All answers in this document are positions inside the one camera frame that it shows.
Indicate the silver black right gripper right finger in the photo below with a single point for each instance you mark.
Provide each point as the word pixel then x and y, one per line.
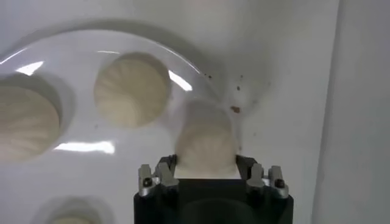
pixel 259 179

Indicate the white steamed baozi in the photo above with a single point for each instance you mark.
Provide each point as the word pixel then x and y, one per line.
pixel 27 121
pixel 207 143
pixel 131 91
pixel 73 217

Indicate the white round plate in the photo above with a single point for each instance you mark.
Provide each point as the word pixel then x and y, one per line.
pixel 100 170

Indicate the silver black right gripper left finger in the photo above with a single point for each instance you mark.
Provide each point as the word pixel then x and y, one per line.
pixel 158 179

